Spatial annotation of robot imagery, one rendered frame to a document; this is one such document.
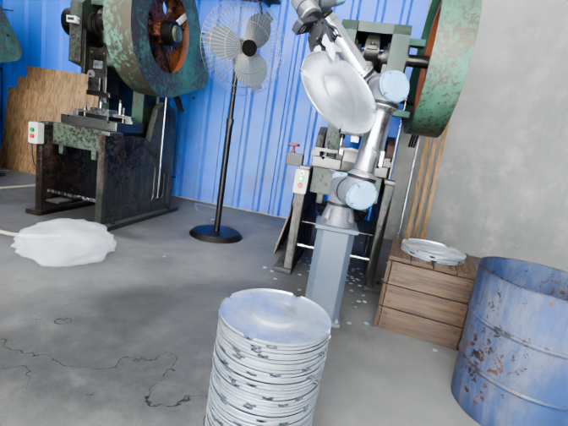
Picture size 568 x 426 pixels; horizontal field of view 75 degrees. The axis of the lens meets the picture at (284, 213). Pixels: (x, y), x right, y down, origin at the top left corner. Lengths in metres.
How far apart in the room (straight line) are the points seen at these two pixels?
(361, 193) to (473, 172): 2.29
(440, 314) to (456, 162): 2.05
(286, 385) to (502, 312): 0.71
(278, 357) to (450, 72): 1.60
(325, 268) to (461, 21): 1.31
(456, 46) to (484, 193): 1.90
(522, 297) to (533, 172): 2.60
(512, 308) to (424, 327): 0.60
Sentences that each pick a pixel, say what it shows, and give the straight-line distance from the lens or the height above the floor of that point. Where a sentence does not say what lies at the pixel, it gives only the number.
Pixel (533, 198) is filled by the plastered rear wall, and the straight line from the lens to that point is 3.85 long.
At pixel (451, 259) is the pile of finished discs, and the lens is 1.84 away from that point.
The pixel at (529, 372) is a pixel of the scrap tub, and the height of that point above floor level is 0.24.
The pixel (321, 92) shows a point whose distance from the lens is 1.13.
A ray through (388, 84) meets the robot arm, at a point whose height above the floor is 1.03.
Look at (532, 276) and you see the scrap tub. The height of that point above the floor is 0.43.
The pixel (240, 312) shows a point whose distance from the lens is 0.99.
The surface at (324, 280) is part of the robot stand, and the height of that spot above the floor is 0.21.
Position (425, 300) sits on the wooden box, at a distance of 1.79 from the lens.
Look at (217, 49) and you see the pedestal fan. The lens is 2.55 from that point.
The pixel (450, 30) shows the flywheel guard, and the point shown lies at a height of 1.39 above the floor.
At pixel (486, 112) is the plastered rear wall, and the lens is 3.69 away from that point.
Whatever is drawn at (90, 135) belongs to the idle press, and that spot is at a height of 0.60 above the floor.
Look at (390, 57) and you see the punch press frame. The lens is 2.31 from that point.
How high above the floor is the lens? 0.79
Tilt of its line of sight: 12 degrees down
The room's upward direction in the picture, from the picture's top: 9 degrees clockwise
